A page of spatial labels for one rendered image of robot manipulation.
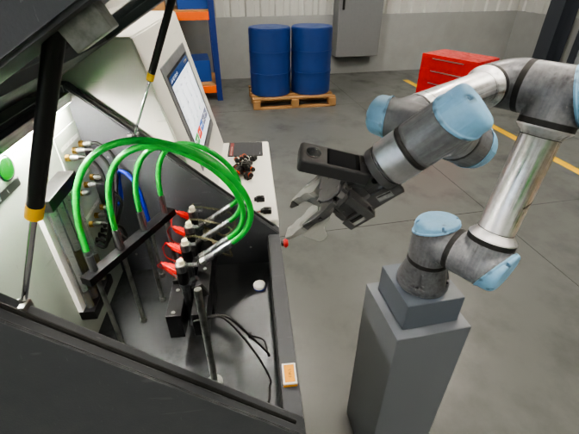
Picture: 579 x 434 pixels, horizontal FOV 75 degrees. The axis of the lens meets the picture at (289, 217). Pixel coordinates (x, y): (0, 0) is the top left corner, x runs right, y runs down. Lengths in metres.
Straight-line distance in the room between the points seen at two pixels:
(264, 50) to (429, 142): 5.04
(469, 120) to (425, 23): 7.81
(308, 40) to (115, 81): 4.61
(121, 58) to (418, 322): 1.09
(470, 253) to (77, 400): 0.87
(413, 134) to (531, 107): 0.47
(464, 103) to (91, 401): 0.69
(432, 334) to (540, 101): 0.68
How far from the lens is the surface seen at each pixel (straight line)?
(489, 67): 0.98
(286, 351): 0.93
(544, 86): 0.98
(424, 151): 0.55
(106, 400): 0.72
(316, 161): 0.57
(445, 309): 1.22
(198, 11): 5.91
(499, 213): 1.01
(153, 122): 1.15
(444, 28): 8.56
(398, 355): 1.24
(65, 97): 1.08
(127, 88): 1.14
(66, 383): 0.69
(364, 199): 0.63
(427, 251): 1.08
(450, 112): 0.54
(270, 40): 5.50
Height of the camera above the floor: 1.69
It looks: 34 degrees down
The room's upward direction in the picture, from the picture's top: straight up
